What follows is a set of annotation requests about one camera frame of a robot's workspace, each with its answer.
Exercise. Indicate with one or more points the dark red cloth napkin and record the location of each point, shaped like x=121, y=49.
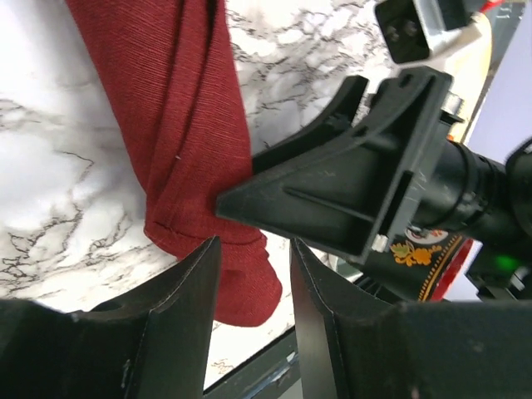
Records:
x=167, y=68

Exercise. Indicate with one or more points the red and black cup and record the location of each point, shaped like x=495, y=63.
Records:
x=416, y=267

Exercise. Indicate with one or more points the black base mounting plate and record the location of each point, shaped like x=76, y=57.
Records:
x=269, y=373

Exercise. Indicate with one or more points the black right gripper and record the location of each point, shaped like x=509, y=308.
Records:
x=490, y=203

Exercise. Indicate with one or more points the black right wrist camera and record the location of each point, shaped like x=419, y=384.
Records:
x=418, y=30

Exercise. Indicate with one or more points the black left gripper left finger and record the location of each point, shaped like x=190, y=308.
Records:
x=151, y=342

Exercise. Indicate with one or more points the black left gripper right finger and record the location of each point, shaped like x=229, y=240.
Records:
x=353, y=345

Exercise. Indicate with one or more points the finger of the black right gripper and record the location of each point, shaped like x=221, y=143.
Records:
x=335, y=118
x=359, y=190

